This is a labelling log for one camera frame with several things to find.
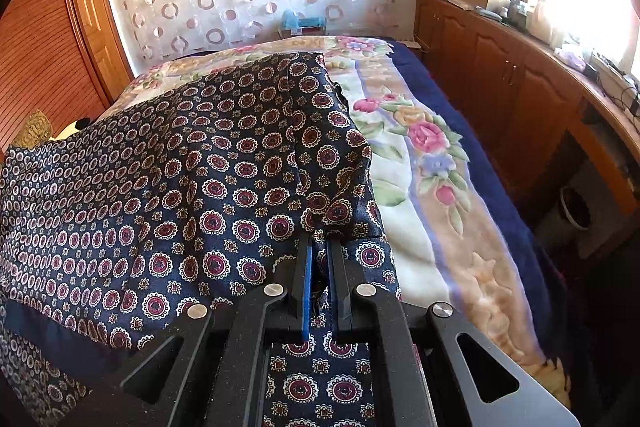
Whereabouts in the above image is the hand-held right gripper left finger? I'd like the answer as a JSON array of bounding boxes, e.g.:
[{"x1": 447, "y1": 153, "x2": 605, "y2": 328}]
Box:
[{"x1": 82, "y1": 234, "x2": 317, "y2": 427}]

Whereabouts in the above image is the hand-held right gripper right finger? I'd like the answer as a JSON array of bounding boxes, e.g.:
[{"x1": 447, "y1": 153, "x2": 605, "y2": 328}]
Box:
[{"x1": 325, "y1": 238, "x2": 581, "y2": 427}]

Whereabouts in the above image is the navy patterned garment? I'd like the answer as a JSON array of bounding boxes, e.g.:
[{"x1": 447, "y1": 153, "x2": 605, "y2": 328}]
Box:
[{"x1": 0, "y1": 49, "x2": 401, "y2": 427}]

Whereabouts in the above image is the pink floral blanket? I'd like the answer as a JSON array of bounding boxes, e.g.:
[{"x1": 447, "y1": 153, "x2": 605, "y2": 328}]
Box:
[{"x1": 130, "y1": 34, "x2": 551, "y2": 368}]

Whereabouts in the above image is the navy blue blanket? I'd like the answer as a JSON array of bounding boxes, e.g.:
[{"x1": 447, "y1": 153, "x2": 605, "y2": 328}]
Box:
[{"x1": 387, "y1": 38, "x2": 586, "y2": 408}]

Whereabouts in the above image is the blue plastic toy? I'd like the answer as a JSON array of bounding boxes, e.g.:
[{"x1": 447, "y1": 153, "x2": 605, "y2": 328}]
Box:
[{"x1": 280, "y1": 9, "x2": 326, "y2": 35}]

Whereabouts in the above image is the wooden cabinet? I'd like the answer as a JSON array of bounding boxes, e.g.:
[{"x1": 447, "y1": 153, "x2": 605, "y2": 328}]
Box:
[{"x1": 414, "y1": 0, "x2": 640, "y2": 218}]

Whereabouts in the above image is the brown gold patterned pillow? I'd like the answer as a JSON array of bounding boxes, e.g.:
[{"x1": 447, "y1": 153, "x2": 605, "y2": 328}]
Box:
[{"x1": 10, "y1": 109, "x2": 53, "y2": 150}]

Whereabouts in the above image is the wooden louvered wardrobe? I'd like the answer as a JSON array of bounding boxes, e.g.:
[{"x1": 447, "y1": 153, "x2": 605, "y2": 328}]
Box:
[{"x1": 0, "y1": 0, "x2": 136, "y2": 152}]

